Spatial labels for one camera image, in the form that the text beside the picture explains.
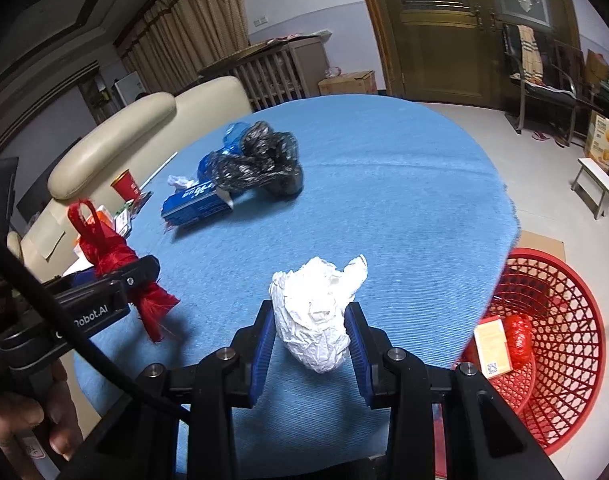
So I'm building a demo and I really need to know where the blue cardboard box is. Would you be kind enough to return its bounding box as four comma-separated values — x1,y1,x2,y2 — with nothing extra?
160,182,235,228

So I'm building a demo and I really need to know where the yellow cardboard box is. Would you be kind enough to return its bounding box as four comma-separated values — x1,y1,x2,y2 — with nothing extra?
584,111,609,171

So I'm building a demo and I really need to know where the clear green-print packet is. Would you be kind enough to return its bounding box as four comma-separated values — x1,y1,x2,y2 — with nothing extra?
112,202,150,238

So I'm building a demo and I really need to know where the cream leather sofa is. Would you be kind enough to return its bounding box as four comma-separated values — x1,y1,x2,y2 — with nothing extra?
7,76,252,281

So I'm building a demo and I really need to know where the flat cardboard sheet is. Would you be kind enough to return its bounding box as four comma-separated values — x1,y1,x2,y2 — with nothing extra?
514,230,567,263

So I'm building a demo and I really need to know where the white wooden stool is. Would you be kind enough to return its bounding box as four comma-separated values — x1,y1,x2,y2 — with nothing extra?
570,157,609,220

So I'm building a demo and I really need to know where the white appliance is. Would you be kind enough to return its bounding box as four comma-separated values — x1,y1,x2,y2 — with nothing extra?
112,72,145,108

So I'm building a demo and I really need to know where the wooden door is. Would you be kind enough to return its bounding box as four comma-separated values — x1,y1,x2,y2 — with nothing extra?
351,0,580,111

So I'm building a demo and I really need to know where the blue plastic bag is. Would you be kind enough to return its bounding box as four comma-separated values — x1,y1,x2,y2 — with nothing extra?
197,121,250,186

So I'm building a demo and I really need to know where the brown cardboard box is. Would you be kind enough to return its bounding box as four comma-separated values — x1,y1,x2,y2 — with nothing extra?
317,70,377,97

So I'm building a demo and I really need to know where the white straw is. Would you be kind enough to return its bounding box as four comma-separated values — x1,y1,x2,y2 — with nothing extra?
140,152,178,191

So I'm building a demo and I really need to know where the orange and white box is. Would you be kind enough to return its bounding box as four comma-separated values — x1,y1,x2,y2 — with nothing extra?
70,206,116,261

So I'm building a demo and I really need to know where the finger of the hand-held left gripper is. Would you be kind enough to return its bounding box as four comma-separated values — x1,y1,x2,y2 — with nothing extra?
115,255,161,296

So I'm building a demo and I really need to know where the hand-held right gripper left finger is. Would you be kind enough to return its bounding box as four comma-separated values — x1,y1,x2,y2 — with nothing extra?
57,300,278,480

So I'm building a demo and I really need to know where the dark metal chair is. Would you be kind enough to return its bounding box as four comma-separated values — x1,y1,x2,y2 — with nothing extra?
501,22,592,146

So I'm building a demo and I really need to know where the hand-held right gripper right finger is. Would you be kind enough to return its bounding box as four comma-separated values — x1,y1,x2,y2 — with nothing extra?
344,301,565,480

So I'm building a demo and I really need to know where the black plastic bag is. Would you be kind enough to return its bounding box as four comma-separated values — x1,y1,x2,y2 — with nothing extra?
208,120,305,200

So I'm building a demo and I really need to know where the wooden crib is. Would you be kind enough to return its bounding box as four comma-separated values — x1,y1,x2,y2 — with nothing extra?
199,35,330,111

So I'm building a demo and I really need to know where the striped cloth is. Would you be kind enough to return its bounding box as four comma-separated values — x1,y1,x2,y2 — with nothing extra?
517,25,544,81

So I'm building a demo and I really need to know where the black cable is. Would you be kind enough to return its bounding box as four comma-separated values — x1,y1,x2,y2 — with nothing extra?
0,225,192,426

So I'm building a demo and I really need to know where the red plastic basket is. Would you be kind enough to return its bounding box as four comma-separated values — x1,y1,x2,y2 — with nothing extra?
434,247,606,461

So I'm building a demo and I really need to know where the tan cardboard box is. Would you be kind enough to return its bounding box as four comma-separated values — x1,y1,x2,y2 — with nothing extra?
473,317,514,378

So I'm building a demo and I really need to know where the red paper cup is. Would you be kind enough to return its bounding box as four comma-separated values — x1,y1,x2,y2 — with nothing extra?
110,170,142,202

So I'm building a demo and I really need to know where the person's left hand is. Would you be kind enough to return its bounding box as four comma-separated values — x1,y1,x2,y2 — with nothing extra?
0,360,84,480

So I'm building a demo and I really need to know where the beige curtain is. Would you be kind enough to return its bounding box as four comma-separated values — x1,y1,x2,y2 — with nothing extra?
117,0,250,93

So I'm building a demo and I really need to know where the white paper ball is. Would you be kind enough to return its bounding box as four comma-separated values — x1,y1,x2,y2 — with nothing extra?
268,255,369,375

